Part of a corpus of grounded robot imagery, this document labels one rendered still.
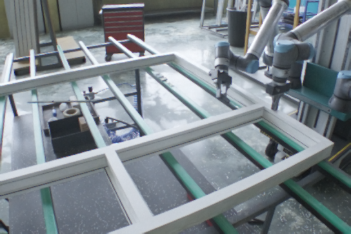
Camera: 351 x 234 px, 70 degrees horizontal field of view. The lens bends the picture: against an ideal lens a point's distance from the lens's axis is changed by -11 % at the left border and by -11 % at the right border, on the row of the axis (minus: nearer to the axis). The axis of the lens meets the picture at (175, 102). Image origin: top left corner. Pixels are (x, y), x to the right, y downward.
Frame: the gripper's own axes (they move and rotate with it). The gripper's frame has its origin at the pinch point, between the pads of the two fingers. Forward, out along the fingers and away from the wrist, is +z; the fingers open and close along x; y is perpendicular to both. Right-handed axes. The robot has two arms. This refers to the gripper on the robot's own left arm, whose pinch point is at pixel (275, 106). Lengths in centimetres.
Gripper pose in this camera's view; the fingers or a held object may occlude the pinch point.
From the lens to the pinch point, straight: 148.1
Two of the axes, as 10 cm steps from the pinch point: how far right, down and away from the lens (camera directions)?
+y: 4.7, 4.1, -7.8
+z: 0.0, 8.9, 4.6
